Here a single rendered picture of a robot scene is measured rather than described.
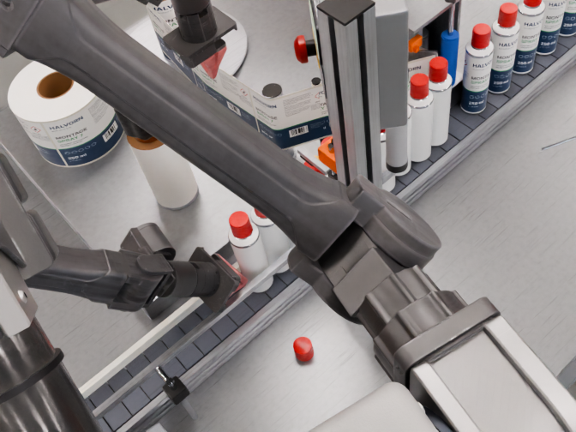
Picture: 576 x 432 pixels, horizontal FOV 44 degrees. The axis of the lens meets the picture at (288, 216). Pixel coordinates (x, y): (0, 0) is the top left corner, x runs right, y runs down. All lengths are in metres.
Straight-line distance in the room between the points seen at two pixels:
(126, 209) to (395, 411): 1.04
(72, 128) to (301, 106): 0.47
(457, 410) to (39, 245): 0.29
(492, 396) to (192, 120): 0.31
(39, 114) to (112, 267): 0.57
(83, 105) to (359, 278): 0.97
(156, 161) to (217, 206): 0.17
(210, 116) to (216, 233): 0.80
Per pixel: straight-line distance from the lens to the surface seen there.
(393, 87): 0.89
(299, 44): 0.99
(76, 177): 1.56
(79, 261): 1.00
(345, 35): 0.78
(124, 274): 1.02
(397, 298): 0.58
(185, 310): 1.27
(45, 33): 0.59
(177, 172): 1.35
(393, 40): 0.84
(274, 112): 1.34
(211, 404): 1.28
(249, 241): 1.15
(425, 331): 0.54
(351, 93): 0.84
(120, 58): 0.58
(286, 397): 1.25
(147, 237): 1.13
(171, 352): 1.18
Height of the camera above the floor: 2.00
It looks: 55 degrees down
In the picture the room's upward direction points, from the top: 13 degrees counter-clockwise
